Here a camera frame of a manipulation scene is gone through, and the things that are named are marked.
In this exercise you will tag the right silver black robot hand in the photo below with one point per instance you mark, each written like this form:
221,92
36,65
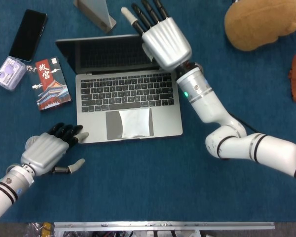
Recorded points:
167,42

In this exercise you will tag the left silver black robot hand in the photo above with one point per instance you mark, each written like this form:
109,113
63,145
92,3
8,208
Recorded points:
44,153

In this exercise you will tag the silver Apple laptop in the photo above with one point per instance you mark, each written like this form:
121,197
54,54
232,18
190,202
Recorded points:
128,93

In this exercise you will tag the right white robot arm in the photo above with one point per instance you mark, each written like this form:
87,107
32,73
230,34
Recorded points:
207,103

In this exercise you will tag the clear round jar of clips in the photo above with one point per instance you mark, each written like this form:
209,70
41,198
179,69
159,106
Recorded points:
29,142

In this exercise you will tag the red black card box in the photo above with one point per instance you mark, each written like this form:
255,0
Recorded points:
50,86

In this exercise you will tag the frosted acrylic sign stand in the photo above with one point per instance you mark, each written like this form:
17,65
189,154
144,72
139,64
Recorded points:
98,12

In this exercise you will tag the yellow object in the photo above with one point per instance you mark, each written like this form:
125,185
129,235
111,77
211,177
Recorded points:
47,228

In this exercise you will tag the clear plastic bag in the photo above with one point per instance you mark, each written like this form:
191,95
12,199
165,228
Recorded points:
34,229

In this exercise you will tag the clear plastic case purple contents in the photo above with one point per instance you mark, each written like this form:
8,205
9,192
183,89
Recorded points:
8,74

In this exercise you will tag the brown plush toy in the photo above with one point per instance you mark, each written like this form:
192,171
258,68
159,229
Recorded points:
256,24

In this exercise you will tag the teal table cloth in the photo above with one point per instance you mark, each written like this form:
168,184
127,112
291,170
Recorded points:
138,185

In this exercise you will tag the black smartphone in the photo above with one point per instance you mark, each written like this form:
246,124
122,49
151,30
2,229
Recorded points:
27,34

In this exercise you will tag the aluminium frame rail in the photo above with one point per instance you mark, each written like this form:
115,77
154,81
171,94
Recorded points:
162,224

